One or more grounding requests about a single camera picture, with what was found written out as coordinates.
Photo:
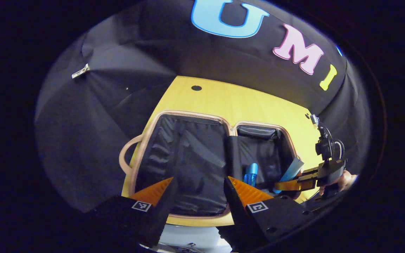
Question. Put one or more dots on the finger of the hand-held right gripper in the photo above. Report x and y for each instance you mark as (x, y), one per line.
(294, 186)
(309, 173)

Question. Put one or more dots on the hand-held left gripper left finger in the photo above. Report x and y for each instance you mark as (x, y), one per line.
(162, 214)

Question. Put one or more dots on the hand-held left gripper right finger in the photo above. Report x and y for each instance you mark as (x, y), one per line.
(236, 207)

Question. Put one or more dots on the blue capped tube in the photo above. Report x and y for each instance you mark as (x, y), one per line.
(251, 174)

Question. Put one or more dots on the pink suitcase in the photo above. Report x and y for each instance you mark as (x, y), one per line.
(195, 154)

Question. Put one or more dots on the silver cloth clip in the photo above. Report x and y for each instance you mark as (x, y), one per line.
(80, 71)

